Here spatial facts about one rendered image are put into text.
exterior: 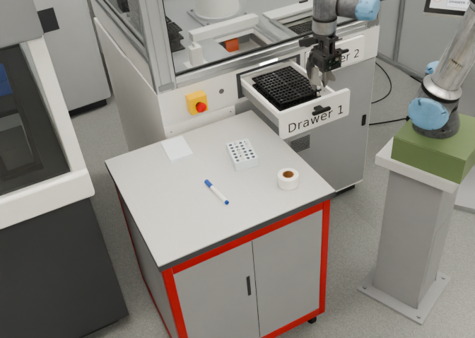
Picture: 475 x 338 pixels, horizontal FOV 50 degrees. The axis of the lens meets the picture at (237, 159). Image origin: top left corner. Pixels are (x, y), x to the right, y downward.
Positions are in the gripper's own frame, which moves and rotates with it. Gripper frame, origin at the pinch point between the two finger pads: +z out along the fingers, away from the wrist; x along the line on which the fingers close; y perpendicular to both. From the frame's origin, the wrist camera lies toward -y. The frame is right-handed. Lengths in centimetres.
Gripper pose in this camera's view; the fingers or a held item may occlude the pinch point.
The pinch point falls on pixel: (318, 84)
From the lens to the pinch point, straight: 178.5
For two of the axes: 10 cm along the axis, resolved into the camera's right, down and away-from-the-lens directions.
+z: 0.7, 7.8, 6.2
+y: 4.6, 5.3, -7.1
